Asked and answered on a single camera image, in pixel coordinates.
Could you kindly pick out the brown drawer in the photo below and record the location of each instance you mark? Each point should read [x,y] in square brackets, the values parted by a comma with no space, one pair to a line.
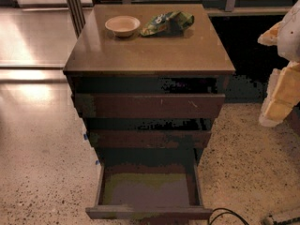
[148,105]
[165,194]
[101,138]

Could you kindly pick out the white bowl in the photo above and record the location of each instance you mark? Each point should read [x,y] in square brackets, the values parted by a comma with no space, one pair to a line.
[123,26]

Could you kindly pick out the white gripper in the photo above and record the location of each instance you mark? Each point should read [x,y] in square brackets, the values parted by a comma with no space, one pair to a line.
[290,38]

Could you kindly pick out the brown wooden drawer cabinet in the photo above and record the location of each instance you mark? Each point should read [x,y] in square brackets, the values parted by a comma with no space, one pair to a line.
[194,62]

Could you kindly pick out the brown top drawer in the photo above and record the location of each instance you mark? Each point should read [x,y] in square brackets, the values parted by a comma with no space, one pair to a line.
[148,105]

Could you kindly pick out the brown bottom drawer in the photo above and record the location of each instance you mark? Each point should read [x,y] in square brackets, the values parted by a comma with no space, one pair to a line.
[165,194]

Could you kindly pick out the brown middle drawer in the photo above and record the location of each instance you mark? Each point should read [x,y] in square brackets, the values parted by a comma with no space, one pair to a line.
[101,138]

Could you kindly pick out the green chip bag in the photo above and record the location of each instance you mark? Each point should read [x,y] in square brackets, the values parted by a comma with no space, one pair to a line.
[168,24]

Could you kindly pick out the white power strip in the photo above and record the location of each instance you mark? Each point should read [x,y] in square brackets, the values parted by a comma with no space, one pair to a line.
[289,217]

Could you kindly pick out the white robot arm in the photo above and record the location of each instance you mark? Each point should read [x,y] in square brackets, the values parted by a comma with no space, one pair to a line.
[285,35]

